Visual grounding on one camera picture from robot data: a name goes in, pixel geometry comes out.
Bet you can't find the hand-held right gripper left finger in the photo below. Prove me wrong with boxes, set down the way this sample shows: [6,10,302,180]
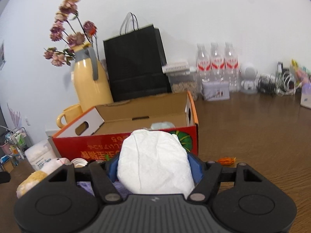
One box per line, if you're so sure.
[48,158,122,204]

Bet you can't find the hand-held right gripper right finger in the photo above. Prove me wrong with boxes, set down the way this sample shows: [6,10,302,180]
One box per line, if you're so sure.
[187,154,263,202]

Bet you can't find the white round cap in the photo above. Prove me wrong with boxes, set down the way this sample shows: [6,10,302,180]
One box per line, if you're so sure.
[71,158,89,168]

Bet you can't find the white tissue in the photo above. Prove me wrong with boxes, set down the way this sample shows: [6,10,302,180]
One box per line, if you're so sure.
[117,129,195,198]

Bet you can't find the red and orange cardboard box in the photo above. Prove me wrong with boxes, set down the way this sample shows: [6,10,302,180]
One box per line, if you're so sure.
[48,91,200,163]

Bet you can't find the clear cotton swab container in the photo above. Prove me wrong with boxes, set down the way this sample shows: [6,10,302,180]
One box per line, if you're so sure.
[24,139,57,171]

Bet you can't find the white and yellow plush toy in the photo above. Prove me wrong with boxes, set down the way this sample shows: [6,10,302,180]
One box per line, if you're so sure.
[16,157,71,198]

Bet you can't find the orange peel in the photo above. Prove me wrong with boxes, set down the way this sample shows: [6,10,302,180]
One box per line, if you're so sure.
[217,156,237,165]

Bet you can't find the light blue item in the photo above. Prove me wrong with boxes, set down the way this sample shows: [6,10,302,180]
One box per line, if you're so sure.
[151,122,176,130]

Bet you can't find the yellow mug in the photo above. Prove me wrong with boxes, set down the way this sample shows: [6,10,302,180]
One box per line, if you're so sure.
[57,104,84,129]

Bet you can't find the pale printed tin box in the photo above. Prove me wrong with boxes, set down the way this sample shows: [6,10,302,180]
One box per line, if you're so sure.
[202,81,230,102]

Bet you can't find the clear jar of seeds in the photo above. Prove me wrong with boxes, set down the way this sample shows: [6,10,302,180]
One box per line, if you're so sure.
[168,71,198,101]

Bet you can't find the yellow thermos jug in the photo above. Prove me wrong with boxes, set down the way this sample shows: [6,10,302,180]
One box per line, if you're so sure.
[73,42,114,113]

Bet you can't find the storage cart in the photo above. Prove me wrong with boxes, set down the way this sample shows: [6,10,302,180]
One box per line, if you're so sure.
[0,126,27,173]

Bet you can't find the clear water bottle red label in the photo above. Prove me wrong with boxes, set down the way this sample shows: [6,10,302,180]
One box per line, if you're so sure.
[224,42,240,93]
[209,42,225,83]
[196,43,212,95]

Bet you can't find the black paper bag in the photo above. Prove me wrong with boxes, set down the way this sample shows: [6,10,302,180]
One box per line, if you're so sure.
[103,12,173,102]

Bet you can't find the white robot toy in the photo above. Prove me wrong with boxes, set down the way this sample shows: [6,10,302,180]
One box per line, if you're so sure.
[239,63,260,95]

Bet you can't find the purple tissue box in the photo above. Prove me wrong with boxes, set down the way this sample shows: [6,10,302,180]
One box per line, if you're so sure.
[300,83,311,108]

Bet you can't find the dried pink roses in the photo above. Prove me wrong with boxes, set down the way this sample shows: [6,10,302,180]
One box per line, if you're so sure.
[43,0,99,67]

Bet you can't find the colourful snack packets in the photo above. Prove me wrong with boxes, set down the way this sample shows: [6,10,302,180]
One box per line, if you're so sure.
[290,59,311,83]

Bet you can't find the tangle of cables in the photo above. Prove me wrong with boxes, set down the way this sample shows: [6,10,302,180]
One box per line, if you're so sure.
[258,71,302,96]

